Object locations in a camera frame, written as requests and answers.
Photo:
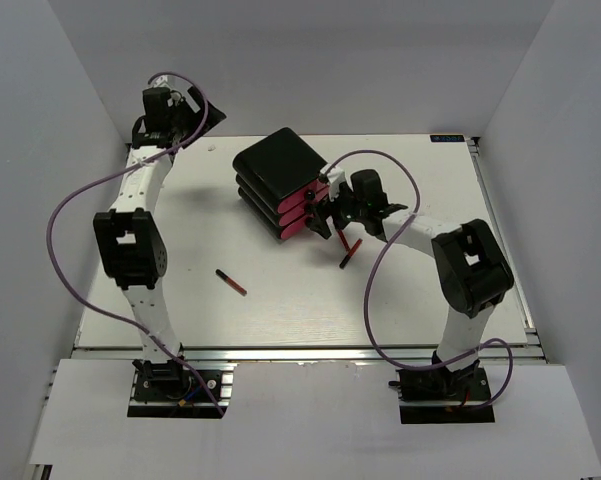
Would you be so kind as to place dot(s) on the red lip gloss front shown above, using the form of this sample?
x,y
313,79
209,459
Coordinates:
x,y
350,253

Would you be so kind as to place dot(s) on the pink drawer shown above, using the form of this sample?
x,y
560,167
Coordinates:
x,y
308,193
297,212
294,228

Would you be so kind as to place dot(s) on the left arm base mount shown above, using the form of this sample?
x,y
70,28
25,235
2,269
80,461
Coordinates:
x,y
171,391

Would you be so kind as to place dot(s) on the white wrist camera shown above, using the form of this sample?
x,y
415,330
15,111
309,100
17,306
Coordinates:
x,y
332,177
164,82

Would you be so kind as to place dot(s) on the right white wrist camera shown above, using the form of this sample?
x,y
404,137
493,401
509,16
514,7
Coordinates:
x,y
332,177

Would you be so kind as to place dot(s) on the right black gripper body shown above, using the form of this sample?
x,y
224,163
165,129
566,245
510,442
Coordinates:
x,y
347,209

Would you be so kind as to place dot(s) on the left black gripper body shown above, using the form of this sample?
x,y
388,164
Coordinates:
x,y
185,122

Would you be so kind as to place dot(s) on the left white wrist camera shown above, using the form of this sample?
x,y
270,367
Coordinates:
x,y
164,82

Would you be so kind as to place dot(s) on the blue label right corner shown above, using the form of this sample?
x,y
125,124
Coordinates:
x,y
447,138

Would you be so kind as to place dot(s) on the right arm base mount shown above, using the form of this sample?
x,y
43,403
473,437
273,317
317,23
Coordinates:
x,y
438,397

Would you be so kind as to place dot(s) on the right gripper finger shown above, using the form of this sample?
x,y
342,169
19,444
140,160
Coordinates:
x,y
324,203
319,226

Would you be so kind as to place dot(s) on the black pink drawer organizer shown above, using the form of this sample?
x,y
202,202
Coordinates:
x,y
273,168

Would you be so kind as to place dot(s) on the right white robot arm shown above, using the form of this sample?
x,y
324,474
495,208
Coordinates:
x,y
473,274

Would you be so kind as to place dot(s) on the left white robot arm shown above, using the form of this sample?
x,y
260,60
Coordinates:
x,y
131,248

